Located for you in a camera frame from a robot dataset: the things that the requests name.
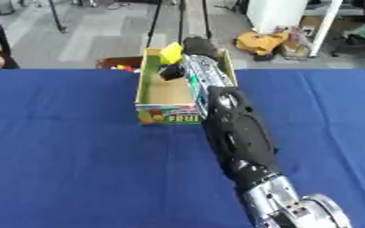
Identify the white post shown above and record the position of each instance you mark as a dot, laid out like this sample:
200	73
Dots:
325	28

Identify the white board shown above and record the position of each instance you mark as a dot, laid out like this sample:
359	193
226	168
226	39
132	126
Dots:
275	13

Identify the black tripod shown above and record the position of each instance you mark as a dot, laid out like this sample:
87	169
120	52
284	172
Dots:
180	20

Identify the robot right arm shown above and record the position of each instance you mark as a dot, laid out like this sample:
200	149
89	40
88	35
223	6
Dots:
237	130

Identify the black stand leg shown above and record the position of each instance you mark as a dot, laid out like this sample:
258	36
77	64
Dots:
57	16

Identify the yellow bag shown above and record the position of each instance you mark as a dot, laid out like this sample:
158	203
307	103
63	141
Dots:
259	42

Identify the cardboard box with green inside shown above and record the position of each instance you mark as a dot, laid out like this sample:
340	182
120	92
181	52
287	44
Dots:
162	95

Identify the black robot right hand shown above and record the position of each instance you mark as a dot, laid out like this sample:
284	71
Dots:
197	47

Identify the brown bin of toys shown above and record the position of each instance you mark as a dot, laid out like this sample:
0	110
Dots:
119	62

